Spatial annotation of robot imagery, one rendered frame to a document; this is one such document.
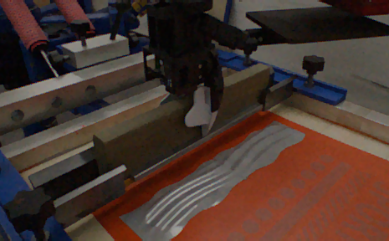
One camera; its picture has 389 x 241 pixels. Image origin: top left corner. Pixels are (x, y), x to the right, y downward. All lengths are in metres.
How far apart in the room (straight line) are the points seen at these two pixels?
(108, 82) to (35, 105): 0.14
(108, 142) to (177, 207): 0.13
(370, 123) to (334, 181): 0.16
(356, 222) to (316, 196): 0.06
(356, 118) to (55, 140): 0.53
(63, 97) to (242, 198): 0.36
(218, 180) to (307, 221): 0.13
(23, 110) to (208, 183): 0.33
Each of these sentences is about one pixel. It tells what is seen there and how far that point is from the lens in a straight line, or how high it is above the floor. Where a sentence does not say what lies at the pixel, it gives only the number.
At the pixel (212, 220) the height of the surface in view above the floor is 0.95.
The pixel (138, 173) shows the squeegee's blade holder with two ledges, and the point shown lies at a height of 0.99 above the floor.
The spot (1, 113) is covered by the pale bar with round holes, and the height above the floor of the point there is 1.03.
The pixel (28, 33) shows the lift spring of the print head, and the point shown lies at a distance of 0.86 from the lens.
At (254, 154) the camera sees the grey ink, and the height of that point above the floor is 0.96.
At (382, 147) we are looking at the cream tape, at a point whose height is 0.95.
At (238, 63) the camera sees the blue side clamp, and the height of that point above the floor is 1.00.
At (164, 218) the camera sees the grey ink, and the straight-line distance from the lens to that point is 0.45.
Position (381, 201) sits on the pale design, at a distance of 0.55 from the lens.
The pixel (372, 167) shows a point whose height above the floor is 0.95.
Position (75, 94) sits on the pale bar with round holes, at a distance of 0.65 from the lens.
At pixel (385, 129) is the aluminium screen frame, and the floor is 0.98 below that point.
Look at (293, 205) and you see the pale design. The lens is 0.49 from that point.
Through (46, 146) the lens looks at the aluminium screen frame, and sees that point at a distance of 0.58.
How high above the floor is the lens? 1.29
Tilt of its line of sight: 32 degrees down
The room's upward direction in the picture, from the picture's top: straight up
